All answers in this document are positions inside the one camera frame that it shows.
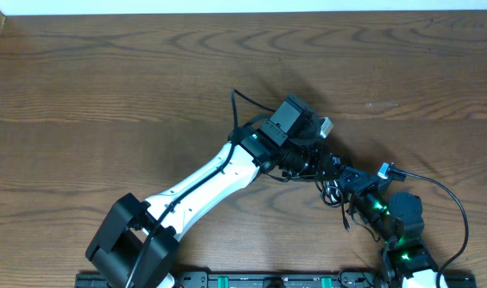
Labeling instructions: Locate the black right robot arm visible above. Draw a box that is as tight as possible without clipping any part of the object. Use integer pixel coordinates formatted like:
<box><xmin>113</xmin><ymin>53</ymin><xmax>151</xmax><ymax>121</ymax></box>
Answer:
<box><xmin>337</xmin><ymin>164</ymin><xmax>448</xmax><ymax>287</ymax></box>

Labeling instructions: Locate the black camera cable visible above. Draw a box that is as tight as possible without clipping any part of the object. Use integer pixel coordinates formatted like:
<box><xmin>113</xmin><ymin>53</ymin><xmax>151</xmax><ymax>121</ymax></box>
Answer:
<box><xmin>124</xmin><ymin>88</ymin><xmax>277</xmax><ymax>288</ymax></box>
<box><xmin>389</xmin><ymin>167</ymin><xmax>469</xmax><ymax>288</ymax></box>

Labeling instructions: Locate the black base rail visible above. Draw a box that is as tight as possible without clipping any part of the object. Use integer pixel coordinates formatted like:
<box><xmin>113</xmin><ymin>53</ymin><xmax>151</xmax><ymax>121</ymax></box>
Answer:
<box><xmin>73</xmin><ymin>270</ymin><xmax>477</xmax><ymax>288</ymax></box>

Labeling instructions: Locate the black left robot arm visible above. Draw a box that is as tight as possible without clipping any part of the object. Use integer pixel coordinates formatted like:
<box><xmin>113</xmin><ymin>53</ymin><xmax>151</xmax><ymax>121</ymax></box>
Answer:
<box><xmin>86</xmin><ymin>94</ymin><xmax>338</xmax><ymax>287</ymax></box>

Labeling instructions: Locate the black left camera cable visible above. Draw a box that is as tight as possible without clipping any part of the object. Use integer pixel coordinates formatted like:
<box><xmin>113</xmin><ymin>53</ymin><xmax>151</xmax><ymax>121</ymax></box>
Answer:
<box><xmin>124</xmin><ymin>88</ymin><xmax>277</xmax><ymax>288</ymax></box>

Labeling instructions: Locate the black right camera cable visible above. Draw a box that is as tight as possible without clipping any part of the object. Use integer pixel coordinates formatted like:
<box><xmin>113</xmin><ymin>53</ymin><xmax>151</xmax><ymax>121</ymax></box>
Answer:
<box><xmin>389</xmin><ymin>167</ymin><xmax>469</xmax><ymax>288</ymax></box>

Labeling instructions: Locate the black USB cable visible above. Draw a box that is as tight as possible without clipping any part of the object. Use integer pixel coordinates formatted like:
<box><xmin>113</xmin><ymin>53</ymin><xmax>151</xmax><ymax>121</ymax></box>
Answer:
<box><xmin>315</xmin><ymin>175</ymin><xmax>351</xmax><ymax>232</ymax></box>

